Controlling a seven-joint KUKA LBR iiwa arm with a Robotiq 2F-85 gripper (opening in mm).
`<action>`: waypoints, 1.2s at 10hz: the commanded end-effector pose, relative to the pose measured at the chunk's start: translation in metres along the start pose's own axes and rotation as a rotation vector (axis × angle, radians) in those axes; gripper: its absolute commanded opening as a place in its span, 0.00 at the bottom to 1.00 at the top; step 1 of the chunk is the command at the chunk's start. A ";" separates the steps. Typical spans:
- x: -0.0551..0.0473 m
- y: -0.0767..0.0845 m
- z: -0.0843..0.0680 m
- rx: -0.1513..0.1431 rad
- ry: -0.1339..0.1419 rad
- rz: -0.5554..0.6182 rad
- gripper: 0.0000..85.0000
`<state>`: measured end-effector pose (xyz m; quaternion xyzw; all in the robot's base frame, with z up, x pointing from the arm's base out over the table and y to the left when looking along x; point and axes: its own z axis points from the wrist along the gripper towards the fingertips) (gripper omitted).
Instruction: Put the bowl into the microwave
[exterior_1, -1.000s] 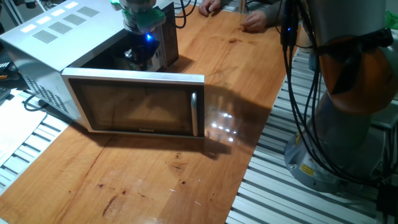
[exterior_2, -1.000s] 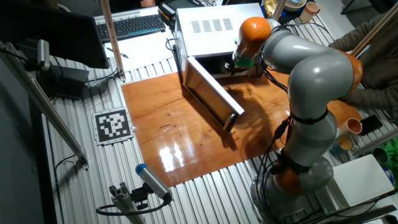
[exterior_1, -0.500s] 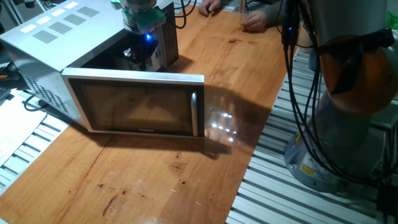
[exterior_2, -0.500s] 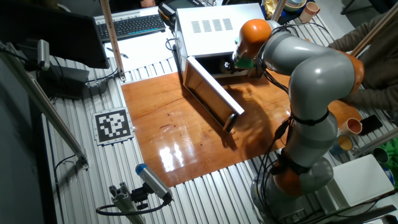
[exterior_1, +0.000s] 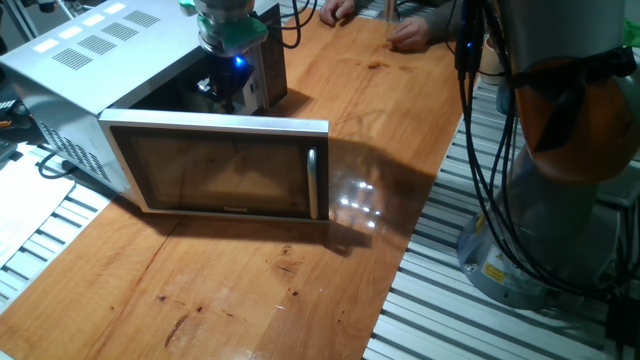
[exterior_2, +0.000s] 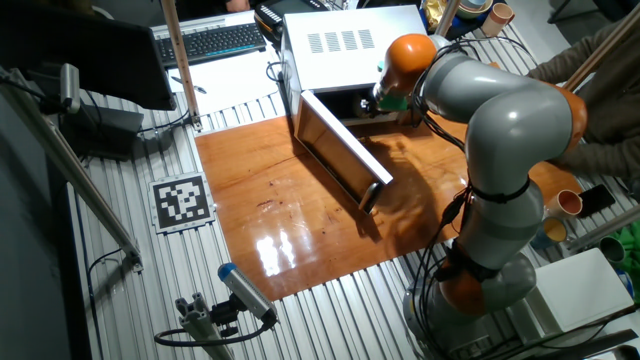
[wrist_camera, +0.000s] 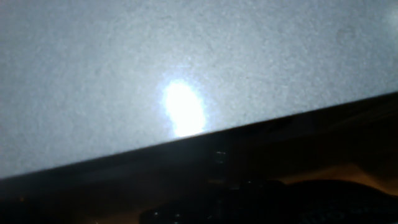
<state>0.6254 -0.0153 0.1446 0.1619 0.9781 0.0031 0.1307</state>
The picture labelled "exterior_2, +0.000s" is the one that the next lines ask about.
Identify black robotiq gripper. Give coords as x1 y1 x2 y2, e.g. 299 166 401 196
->
363 95 385 119

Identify silver microwave oven body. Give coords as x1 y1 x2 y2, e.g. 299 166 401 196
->
279 4 431 129

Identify pale green bowl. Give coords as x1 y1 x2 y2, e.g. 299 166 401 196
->
455 0 495 21

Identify yellow crinkled bag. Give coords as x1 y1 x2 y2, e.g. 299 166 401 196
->
421 0 450 30

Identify black and orange teach pendant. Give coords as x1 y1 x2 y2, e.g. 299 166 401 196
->
253 0 332 44

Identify white paper sheets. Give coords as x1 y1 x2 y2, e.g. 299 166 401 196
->
167 48 281 117

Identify pink cup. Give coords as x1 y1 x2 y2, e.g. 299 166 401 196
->
481 1 516 38

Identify black computer keyboard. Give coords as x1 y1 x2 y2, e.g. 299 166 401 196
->
151 20 268 70

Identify black pen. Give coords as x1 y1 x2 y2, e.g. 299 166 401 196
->
169 74 209 95

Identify black and white marker plate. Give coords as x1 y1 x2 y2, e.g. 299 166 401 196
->
148 171 218 236

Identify cream cup with orange inside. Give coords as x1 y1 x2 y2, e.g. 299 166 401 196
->
546 188 584 222

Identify blue cup with yellow inside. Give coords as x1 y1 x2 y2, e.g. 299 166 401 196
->
529 216 569 251

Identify slanted wooden bar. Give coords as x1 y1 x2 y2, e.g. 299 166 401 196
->
562 3 640 94

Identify person in grey jacket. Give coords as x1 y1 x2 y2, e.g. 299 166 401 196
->
527 19 640 180

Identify black smartphone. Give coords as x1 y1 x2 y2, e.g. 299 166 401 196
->
577 184 618 220

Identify black flat box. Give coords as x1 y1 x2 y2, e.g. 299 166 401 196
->
58 102 145 162

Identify white box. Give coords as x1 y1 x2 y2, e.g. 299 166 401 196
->
523 247 636 335

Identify green cup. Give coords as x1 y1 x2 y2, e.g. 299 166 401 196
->
598 235 627 267

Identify green cloth object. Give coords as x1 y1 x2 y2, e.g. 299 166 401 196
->
611 218 640 302

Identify black computer monitor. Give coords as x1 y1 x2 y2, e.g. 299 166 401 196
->
0 3 177 112

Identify grey webcam on beam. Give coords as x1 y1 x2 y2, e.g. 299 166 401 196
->
58 62 82 115

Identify black microwave power cable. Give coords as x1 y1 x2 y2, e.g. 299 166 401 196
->
264 60 285 85

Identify metal stand post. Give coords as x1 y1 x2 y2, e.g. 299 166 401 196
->
433 0 462 38

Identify black cable bundle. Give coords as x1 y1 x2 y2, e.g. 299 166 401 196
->
407 39 504 360

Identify upright wooden post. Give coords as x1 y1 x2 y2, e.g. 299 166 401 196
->
159 0 204 132

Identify silver camera with blue end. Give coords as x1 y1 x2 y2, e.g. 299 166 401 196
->
216 261 280 327

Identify short aluminium frame beam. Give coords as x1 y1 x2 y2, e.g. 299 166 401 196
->
566 204 640 252

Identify grey aluminium camera bracket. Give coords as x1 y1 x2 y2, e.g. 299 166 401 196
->
174 291 237 360

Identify black camera cable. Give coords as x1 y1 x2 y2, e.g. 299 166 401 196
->
153 318 274 348

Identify long aluminium frame beam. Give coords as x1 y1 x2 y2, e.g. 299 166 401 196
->
0 64 145 274

